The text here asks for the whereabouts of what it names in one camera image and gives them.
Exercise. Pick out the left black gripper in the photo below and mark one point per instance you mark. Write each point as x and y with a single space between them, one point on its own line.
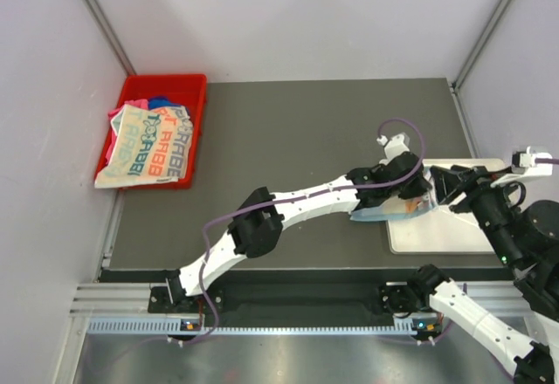
420 187

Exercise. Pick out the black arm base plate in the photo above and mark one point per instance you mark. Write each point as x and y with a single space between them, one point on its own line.
313 297

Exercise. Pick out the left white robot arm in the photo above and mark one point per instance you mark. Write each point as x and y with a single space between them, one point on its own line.
254 229

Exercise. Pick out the white plastic tray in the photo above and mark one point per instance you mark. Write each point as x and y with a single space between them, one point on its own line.
438 232

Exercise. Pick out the blue polka dot towel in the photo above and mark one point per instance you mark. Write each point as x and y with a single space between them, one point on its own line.
397 209

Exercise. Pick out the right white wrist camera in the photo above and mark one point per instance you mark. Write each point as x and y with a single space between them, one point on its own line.
528 164

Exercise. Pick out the dark blue towel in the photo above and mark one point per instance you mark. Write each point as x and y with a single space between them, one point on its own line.
164 106

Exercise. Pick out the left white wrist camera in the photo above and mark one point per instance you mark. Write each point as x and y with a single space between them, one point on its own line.
393 146

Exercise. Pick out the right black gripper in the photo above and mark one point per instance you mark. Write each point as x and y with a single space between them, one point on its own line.
472 181

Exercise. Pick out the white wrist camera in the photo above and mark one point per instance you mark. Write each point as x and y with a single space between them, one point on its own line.
393 146
528 164

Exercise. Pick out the beige rabbit letter towel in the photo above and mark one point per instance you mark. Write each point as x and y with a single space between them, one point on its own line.
148 149

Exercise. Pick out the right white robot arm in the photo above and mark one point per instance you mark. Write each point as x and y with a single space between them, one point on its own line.
524 238

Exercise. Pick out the aluminium frame rail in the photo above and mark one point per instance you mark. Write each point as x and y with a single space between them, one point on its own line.
498 297

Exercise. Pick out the grey slotted cable duct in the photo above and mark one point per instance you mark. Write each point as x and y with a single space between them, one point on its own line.
190 327

